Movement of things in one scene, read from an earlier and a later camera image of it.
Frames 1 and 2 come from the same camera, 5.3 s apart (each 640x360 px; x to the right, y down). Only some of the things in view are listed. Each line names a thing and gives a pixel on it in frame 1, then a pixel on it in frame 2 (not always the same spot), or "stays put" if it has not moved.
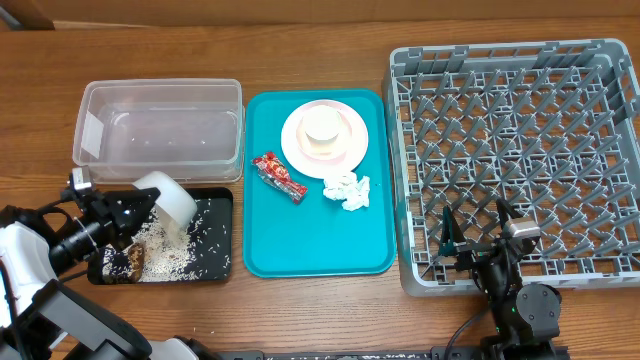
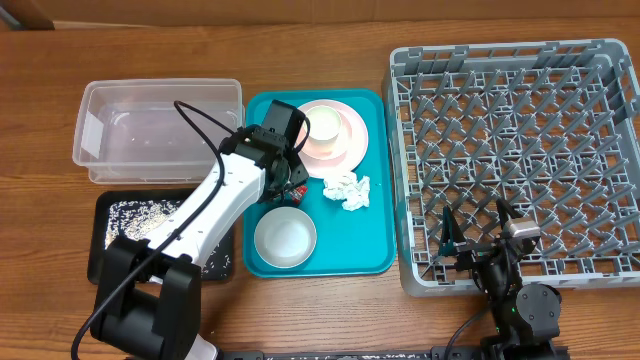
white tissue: x=347 y=187 stays put
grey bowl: x=176 y=203 → x=285 y=237
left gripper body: x=104 y=214 → x=295 y=173
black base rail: x=398 y=353 stays put
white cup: x=323 y=124 stays put
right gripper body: x=494 y=275 stays put
